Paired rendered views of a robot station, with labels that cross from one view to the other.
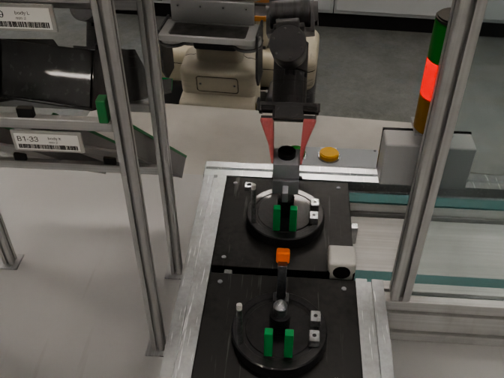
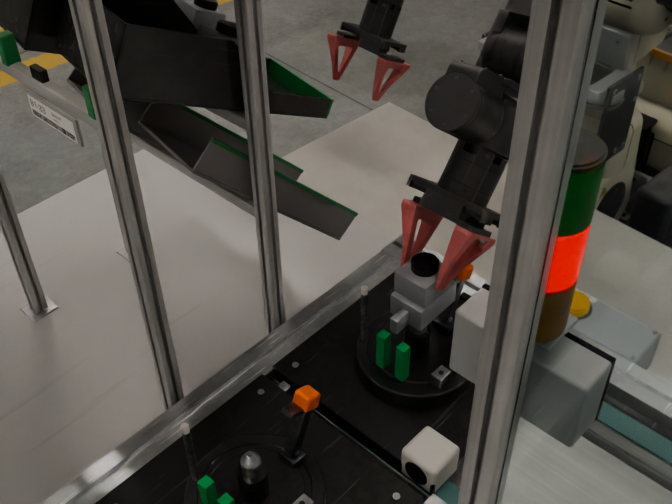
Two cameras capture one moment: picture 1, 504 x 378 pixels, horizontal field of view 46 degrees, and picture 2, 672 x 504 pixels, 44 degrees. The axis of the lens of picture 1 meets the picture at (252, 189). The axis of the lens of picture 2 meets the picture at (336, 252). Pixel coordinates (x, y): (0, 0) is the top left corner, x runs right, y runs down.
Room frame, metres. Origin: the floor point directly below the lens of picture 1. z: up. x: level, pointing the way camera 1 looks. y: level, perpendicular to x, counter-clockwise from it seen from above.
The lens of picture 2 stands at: (0.23, -0.40, 1.71)
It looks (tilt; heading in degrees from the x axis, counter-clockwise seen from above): 41 degrees down; 39
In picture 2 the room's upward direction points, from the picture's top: 1 degrees counter-clockwise
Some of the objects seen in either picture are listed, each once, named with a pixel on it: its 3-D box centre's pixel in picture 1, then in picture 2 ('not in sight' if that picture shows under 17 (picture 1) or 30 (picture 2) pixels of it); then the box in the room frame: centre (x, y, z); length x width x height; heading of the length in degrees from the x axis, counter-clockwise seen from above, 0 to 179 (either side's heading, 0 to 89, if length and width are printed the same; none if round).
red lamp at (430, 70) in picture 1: (443, 76); not in sight; (0.66, -0.24, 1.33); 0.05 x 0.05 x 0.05
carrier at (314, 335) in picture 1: (280, 319); (252, 478); (0.54, -0.04, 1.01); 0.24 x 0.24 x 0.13; 86
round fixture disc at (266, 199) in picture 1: (285, 216); (416, 355); (0.79, -0.06, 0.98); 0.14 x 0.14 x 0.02
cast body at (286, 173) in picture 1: (286, 170); (418, 289); (0.79, -0.06, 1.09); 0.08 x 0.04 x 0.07; 176
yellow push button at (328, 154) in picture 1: (328, 155); not in sight; (1.00, -0.16, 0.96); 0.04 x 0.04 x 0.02
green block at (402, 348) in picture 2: (292, 218); (402, 362); (0.75, -0.07, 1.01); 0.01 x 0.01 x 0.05; 86
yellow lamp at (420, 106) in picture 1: (436, 111); not in sight; (0.66, -0.24, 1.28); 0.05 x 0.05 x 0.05
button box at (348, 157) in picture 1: (328, 167); not in sight; (1.00, -0.16, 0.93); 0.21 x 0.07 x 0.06; 86
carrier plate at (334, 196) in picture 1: (284, 223); (415, 366); (0.79, -0.06, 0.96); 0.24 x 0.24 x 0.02; 86
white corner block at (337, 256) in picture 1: (340, 262); (429, 459); (0.69, -0.15, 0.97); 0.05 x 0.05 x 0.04; 86
